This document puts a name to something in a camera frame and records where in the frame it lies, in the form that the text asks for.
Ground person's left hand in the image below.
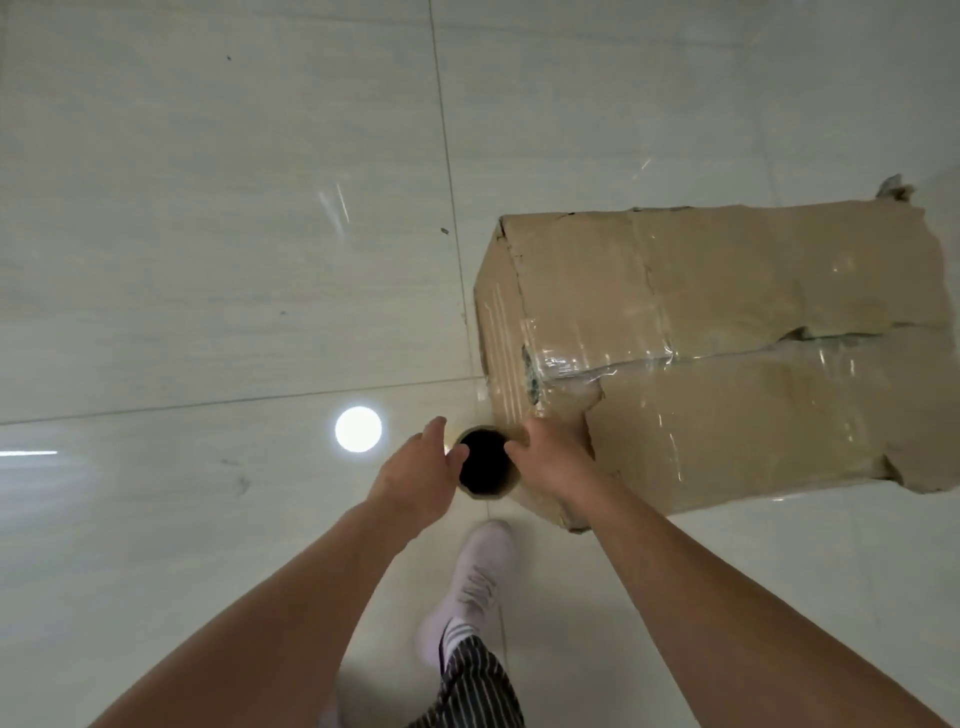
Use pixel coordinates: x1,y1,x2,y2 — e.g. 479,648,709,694
367,417,471,531

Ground person's right hand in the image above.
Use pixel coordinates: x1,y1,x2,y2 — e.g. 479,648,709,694
503,416,603,513

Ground person's right forearm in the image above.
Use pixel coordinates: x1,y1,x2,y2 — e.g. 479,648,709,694
566,480,948,728

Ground person's left forearm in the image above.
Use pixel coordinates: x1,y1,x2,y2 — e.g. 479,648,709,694
88,496,421,728

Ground white sneaker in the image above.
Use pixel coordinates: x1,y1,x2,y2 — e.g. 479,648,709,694
416,519,519,670

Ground white sock with black stripes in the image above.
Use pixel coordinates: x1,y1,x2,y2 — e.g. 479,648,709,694
438,615,490,670

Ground black white striped trousers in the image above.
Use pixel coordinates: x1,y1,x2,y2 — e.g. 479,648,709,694
407,636,527,728

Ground large taped cardboard box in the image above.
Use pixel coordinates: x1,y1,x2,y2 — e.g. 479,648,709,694
472,175,960,534

